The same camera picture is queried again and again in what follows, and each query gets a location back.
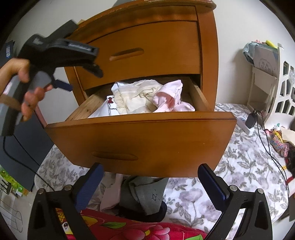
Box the red floral printed blanket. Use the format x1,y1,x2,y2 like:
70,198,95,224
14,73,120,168
54,206,208,240

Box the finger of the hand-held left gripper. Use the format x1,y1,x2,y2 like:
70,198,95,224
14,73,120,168
82,63,103,78
53,80,72,91

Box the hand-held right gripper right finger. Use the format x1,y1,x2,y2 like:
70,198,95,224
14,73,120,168
198,163,273,240

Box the white bookshelf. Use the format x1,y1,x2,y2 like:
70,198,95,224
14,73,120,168
243,40,295,118

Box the black lace garment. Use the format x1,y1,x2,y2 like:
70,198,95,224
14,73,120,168
116,201,167,223

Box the light pink sock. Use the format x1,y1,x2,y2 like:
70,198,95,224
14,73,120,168
100,174,124,211

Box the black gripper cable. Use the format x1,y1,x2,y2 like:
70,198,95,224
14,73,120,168
2,135,57,192

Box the wire basket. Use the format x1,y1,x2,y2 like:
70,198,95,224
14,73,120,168
0,197,23,233

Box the white printed box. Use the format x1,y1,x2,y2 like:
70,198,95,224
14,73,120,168
250,44,280,76

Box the black charger cable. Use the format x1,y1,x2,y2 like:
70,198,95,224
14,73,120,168
254,111,291,192

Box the grey floral white blanket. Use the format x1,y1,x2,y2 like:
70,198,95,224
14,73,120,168
34,103,291,238

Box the cream garment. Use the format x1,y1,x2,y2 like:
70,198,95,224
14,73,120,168
111,80,162,115

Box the colourful toy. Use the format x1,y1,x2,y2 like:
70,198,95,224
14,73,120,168
265,126,289,157

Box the wooden drawer with handle slot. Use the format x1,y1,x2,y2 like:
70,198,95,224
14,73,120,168
74,20,202,90
45,74,238,178

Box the green box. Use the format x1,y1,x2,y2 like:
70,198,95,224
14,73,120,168
0,167,29,196

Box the dark grey sock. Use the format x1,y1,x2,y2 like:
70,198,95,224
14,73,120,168
119,176,170,215

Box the person's left hand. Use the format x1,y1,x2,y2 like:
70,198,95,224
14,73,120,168
0,58,54,122

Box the pink garment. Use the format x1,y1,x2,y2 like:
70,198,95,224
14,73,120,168
151,80,196,113

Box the white power strip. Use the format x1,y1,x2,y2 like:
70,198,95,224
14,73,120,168
235,116,254,136

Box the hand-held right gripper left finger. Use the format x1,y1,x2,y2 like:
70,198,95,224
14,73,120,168
27,162,104,240

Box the white cloth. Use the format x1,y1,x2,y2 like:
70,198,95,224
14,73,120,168
87,96,120,119

